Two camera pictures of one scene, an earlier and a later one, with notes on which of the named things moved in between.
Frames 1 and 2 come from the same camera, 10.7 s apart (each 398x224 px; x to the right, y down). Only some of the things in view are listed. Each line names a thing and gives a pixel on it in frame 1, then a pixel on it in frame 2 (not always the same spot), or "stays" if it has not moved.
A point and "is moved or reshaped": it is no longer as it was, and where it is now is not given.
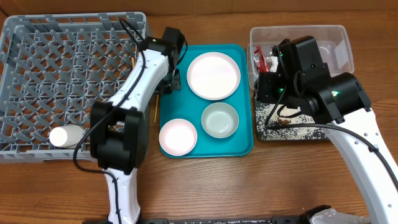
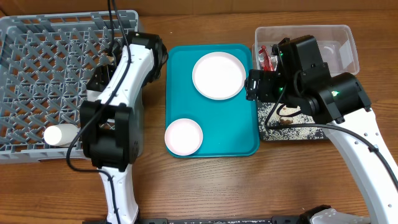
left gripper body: (171, 81) to (106, 73)
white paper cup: (66, 136) is moved or reshaped
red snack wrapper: (262, 63) is moved or reshaped
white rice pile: (263, 133) stays
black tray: (276, 121) stays
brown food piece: (283, 122) stays
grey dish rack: (53, 67) stays
